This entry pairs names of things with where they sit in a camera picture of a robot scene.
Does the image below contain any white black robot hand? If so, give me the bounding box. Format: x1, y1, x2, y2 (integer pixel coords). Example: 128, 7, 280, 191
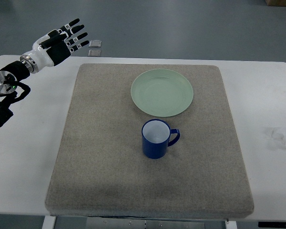
20, 18, 89, 73

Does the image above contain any blue mug white inside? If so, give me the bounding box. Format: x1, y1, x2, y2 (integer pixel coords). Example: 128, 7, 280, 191
141, 119, 181, 159

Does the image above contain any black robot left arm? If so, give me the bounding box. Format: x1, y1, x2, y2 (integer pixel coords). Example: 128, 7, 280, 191
0, 19, 89, 128

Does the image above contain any upper metal floor plate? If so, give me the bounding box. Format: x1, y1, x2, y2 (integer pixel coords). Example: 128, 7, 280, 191
89, 40, 102, 48

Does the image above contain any metal floor plate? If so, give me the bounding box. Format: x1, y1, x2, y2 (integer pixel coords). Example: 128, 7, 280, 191
88, 49, 101, 57
89, 40, 102, 48

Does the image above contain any lower metal floor plate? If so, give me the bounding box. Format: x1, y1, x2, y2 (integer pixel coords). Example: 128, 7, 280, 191
88, 49, 101, 57

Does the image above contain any light green plate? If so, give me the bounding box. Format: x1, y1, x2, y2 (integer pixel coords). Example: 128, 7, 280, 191
131, 69, 194, 117

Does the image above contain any beige felt mat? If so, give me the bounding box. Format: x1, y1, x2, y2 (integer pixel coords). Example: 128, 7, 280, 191
45, 64, 254, 219

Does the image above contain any cardboard box corner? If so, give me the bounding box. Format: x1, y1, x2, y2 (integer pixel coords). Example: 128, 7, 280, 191
265, 0, 286, 7

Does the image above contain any metal table frame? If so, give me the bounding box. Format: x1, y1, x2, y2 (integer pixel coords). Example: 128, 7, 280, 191
41, 215, 236, 229

